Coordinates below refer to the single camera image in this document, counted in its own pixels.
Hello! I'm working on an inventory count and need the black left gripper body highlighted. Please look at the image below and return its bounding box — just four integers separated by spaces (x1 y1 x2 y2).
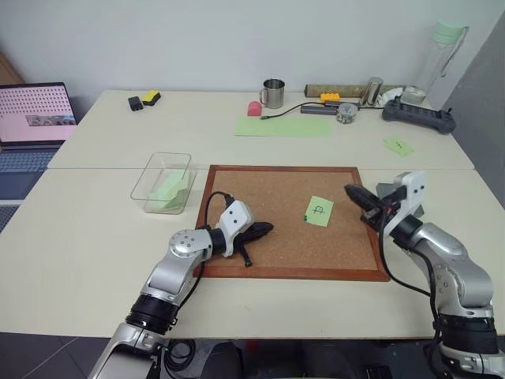
231 222 262 254

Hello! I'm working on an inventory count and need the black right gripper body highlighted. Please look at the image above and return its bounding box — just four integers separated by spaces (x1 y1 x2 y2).
372 186 408 235

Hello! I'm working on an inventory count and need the green note with drawing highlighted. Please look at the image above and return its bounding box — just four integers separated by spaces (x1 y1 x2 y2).
304 194 335 229

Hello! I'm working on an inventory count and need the small green note with dots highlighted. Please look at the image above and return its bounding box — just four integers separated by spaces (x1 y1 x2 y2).
382 136 416 158

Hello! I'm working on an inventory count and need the clear plastic box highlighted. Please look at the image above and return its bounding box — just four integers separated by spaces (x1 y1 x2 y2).
130 152 197 216

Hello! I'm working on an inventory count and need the wood-framed cork board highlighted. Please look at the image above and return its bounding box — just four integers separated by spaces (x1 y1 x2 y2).
195 164 391 283

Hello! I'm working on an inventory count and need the stack of green notes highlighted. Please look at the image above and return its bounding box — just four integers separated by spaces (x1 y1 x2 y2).
147 169 191 211

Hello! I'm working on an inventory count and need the dark grey handheld controller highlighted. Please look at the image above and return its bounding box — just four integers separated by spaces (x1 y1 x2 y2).
380 99 458 136

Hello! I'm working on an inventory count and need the grey usb hub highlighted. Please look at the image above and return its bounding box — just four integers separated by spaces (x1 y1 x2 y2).
300 103 342 116

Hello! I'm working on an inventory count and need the crumpled white tissue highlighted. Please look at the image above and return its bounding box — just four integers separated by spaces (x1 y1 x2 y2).
376 88 404 108

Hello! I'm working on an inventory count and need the long green paper sheet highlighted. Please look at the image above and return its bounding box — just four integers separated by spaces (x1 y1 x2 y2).
234 114 332 138

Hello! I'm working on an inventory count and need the steel tumbler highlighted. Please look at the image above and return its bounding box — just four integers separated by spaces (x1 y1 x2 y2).
360 77 384 108

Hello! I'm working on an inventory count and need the long wooden strip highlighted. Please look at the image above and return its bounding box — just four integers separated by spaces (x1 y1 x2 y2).
304 83 408 98

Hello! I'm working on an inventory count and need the small clear lidded container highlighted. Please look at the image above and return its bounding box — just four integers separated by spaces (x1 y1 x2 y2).
400 85 428 107

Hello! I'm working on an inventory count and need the steel mug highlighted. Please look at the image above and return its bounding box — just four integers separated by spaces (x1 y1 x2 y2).
258 77 287 110

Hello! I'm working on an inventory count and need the clear bottle with green lid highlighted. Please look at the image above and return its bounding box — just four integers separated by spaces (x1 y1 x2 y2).
413 19 471 104

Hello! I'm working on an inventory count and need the open laptop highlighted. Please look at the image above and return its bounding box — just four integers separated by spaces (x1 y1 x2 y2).
0 81 79 203

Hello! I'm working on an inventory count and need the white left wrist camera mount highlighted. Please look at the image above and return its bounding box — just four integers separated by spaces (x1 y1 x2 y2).
215 200 256 259

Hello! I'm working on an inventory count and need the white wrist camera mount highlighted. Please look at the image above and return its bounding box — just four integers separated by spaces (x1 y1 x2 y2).
215 200 256 259
383 170 429 238

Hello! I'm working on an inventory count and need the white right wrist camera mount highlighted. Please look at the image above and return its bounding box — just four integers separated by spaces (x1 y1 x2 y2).
383 170 429 238

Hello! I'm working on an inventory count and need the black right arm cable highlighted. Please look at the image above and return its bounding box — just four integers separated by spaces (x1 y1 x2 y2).
377 225 446 379

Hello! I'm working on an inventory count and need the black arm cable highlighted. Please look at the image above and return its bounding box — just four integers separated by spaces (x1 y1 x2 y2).
161 191 234 374
377 225 446 379

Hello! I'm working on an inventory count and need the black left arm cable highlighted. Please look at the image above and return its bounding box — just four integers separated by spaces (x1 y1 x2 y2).
161 191 234 374

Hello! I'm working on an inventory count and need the black cable with green plug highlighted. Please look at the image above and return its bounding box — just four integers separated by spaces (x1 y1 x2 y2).
260 103 316 121

